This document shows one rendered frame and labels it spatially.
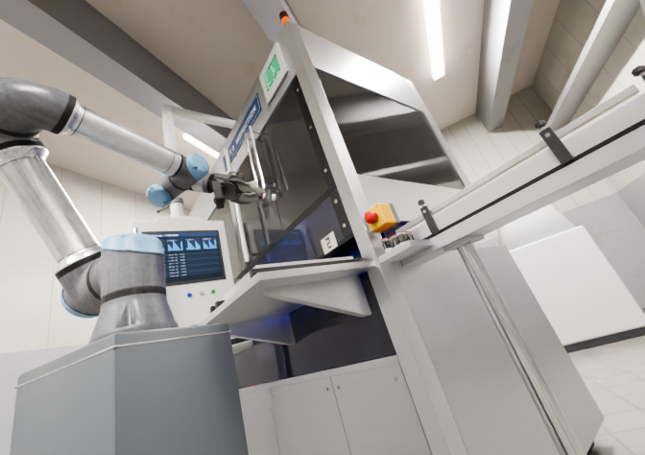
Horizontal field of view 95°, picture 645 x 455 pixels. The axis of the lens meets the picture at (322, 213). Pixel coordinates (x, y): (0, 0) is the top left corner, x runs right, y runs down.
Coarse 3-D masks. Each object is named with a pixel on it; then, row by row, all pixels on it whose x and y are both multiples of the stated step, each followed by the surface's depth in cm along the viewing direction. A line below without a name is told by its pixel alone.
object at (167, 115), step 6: (162, 108) 210; (168, 108) 211; (162, 114) 208; (168, 114) 208; (162, 120) 207; (168, 120) 206; (168, 126) 204; (168, 132) 201; (174, 132) 205; (168, 138) 199; (174, 138) 202; (168, 144) 197; (174, 144) 199; (174, 150) 197; (180, 198) 182; (168, 204) 183; (174, 204) 179; (180, 204) 181; (156, 210) 182; (174, 210) 177; (180, 210) 179; (174, 216) 174; (180, 216) 175
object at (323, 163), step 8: (296, 80) 134; (296, 88) 134; (304, 104) 128; (304, 112) 128; (304, 120) 128; (312, 120) 123; (312, 128) 123; (312, 136) 123; (320, 144) 118; (320, 152) 118; (320, 160) 118; (328, 168) 114; (328, 176) 114; (328, 184) 114; (336, 192) 109; (336, 200) 109; (336, 208) 109; (344, 216) 106; (344, 224) 105; (344, 232) 105
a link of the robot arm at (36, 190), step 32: (0, 128) 62; (0, 160) 63; (32, 160) 66; (32, 192) 64; (64, 192) 70; (32, 224) 65; (64, 224) 66; (64, 256) 65; (96, 256) 67; (64, 288) 65
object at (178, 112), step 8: (176, 112) 215; (184, 112) 218; (192, 112) 221; (200, 112) 226; (192, 120) 225; (200, 120) 226; (208, 120) 229; (216, 120) 232; (224, 120) 236; (232, 120) 241
